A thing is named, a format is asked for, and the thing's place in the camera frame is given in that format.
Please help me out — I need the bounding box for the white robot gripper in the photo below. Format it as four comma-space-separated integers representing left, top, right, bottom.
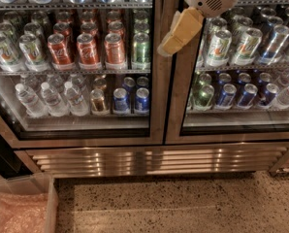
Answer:
157, 0, 238, 56

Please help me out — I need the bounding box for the glass fridge door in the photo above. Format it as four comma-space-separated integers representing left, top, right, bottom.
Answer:
0, 0, 169, 149
164, 0, 289, 146

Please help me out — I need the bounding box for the right door left 7up can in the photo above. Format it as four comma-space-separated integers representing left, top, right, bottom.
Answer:
206, 29, 232, 67

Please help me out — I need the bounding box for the door 7up can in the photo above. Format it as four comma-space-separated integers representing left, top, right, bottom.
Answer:
231, 27, 263, 66
206, 29, 232, 67

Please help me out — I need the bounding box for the right door green can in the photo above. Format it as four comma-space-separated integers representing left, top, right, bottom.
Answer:
194, 84, 214, 110

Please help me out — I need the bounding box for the right door blue can left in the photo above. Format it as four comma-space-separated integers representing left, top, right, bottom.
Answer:
215, 83, 237, 110

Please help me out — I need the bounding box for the right door blue can middle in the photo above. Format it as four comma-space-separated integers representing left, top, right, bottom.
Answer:
237, 83, 258, 108

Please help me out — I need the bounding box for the right door silver blue can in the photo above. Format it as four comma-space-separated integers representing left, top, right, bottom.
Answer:
257, 25, 289, 65

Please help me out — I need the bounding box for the right door water bottle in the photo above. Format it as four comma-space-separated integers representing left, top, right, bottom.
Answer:
273, 85, 289, 109

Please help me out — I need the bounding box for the steel fridge bottom grille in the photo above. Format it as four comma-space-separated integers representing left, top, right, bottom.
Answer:
16, 141, 289, 179

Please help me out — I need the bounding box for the front green soda can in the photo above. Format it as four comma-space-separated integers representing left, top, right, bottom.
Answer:
131, 33, 150, 70

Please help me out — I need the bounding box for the front right red cola can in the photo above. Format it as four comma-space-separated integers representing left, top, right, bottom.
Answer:
104, 33, 127, 70

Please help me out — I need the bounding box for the red cola can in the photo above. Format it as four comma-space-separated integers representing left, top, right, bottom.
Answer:
48, 33, 75, 71
104, 33, 127, 70
77, 33, 102, 70

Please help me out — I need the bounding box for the right blue pepsi can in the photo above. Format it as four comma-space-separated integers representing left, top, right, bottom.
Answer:
135, 87, 149, 114

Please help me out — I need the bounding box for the blue pepsi can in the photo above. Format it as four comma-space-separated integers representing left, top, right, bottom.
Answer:
113, 88, 130, 115
135, 87, 149, 114

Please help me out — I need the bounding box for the left blue pepsi can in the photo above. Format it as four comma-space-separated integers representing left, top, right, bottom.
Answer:
113, 88, 130, 115

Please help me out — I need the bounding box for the front middle red cola can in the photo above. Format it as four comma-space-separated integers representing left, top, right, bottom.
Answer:
77, 33, 102, 70

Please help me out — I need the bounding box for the gold drink can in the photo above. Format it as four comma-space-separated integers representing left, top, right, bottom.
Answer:
90, 88, 110, 115

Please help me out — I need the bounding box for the front left red cola can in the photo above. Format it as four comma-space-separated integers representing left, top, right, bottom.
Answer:
48, 33, 75, 71

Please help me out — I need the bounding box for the middle water bottle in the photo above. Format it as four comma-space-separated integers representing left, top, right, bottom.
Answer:
41, 82, 69, 117

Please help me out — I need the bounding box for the left water bottle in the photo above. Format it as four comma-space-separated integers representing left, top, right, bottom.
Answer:
16, 83, 48, 117

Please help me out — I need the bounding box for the front left 7up can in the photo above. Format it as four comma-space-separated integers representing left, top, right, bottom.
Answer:
0, 34, 22, 72

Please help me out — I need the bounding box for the clear plastic bin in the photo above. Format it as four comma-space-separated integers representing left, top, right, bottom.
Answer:
0, 173, 58, 233

